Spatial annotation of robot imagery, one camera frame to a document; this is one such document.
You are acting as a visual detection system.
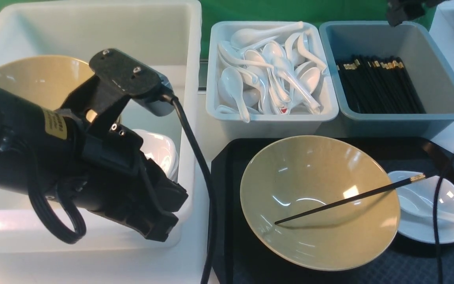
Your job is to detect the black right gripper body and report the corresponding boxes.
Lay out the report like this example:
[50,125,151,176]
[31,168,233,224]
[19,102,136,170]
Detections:
[386,0,445,27]

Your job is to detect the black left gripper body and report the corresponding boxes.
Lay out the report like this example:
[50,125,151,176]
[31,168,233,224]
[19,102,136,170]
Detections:
[58,75,188,241]

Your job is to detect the yellow noodle bowl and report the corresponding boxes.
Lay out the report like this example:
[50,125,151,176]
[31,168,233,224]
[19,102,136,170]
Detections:
[240,135,400,271]

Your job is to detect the white square sauce dish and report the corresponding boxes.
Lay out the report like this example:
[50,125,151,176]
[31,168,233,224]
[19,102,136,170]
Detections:
[388,170,454,244]

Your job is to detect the white soup spoon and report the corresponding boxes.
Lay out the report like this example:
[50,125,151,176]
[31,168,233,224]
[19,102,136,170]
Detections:
[396,187,454,223]

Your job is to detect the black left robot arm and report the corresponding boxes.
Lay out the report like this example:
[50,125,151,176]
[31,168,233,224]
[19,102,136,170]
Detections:
[0,74,188,244]

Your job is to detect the top stacked yellow bowl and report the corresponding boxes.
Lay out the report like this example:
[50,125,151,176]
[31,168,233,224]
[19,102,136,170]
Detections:
[0,54,94,110]

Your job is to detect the top stacked white dish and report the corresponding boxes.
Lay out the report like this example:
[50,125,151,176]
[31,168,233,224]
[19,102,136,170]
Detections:
[133,129,178,173]

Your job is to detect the lower stacked white dishes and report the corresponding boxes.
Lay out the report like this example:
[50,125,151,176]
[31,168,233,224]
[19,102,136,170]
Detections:
[166,154,179,182]

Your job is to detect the teal chopstick tray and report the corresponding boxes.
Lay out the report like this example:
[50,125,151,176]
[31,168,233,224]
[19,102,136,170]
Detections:
[319,21,454,138]

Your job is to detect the black chopstick bundle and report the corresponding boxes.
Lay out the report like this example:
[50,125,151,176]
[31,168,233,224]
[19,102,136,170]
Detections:
[335,54,426,114]

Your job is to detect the white spoon right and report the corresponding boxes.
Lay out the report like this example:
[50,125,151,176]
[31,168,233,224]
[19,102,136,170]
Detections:
[297,32,327,75]

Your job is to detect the light blue spoon tray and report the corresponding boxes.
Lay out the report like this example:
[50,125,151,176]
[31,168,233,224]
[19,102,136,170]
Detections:
[206,21,339,140]

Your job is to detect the white spoon centre long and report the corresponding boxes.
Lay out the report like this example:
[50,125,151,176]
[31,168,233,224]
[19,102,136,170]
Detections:
[271,56,321,114]

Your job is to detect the black serving tray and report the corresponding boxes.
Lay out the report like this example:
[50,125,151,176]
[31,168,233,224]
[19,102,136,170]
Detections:
[212,137,452,284]

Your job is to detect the large white plastic bin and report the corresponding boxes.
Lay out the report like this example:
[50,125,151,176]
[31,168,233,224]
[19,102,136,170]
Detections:
[0,0,201,254]

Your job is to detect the white spoon left front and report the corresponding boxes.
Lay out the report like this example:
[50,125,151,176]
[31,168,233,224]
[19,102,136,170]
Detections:
[220,67,251,123]

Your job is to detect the white spoon top of tray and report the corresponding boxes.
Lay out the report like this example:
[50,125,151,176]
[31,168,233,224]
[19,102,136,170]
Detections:
[230,22,304,48]

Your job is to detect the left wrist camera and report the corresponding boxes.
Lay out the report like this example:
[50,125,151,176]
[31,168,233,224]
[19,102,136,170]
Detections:
[89,49,175,117]

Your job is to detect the black camera cable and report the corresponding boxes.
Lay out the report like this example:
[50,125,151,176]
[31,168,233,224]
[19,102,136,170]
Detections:
[160,93,216,284]

